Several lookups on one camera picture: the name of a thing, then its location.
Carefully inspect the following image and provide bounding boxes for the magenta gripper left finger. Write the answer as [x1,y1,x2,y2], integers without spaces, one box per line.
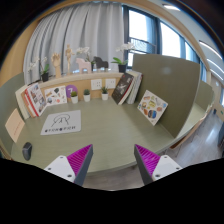
[45,144,93,186]

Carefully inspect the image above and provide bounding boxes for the black wooden horse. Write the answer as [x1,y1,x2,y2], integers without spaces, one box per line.
[93,56,109,69]

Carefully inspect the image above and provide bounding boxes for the illustrated sticker sheet card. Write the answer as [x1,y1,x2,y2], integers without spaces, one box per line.
[44,86,67,106]

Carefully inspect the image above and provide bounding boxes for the colourful food picture card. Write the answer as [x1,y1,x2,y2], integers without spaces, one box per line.
[138,90,168,126]

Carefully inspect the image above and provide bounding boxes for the white orchid in black pot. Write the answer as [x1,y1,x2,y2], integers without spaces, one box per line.
[112,42,135,73]
[28,57,49,78]

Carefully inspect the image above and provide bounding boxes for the white books stack leaning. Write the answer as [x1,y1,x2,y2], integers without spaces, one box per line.
[126,71,143,104]

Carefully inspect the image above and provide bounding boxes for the white wall socket panel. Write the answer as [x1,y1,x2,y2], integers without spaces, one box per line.
[91,78,116,90]

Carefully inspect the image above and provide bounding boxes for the olive green right divider panel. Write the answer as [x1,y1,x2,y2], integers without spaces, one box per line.
[132,54,200,137]

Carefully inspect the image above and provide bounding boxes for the grey mouse pad with logo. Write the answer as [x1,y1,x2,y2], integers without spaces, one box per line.
[41,110,81,136]

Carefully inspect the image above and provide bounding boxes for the white orchid in black pot left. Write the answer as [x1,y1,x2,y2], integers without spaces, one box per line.
[28,57,49,78]

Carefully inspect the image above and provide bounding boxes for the wooden hand model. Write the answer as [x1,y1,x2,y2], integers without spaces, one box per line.
[51,53,61,78]

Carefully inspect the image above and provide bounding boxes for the black leaning book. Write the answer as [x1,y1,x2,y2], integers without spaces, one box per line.
[112,73,134,105]

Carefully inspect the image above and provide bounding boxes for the white orchid in black pot right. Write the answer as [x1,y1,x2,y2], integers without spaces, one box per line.
[112,42,135,73]

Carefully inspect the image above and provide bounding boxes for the wooden mannequin figure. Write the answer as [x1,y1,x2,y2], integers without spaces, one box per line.
[65,44,74,73]

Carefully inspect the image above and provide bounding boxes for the white orchid behind horses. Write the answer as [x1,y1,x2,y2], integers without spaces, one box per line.
[76,47,91,63]

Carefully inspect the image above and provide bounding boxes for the small potted plant middle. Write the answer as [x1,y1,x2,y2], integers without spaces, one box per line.
[83,89,91,102]

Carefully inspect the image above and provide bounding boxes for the small potted plant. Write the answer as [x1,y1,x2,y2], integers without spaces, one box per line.
[101,86,109,101]
[70,91,78,104]
[83,89,91,102]

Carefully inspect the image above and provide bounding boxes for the pale pink wooden horse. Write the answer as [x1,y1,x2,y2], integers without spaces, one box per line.
[76,58,92,74]

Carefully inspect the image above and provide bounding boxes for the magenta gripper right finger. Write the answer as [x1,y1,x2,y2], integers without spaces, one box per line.
[134,144,181,185]

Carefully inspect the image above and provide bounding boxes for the small potted plant right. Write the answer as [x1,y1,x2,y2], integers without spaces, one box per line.
[101,86,109,101]

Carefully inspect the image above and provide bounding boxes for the small potted plant left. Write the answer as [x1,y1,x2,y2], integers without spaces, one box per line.
[70,91,78,104]

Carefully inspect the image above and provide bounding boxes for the grey window curtain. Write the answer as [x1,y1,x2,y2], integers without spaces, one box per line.
[23,2,124,84]

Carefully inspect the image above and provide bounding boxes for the leaning magazine with red cover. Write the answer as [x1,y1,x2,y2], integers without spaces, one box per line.
[25,83,47,116]

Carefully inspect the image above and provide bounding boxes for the purple round sign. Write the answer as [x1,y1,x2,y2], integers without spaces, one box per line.
[66,84,78,98]

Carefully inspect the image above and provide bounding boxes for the dark grey computer mouse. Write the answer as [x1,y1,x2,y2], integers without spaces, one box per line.
[22,142,32,160]

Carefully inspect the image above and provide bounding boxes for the beige card on left divider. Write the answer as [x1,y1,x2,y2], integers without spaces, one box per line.
[5,109,25,142]

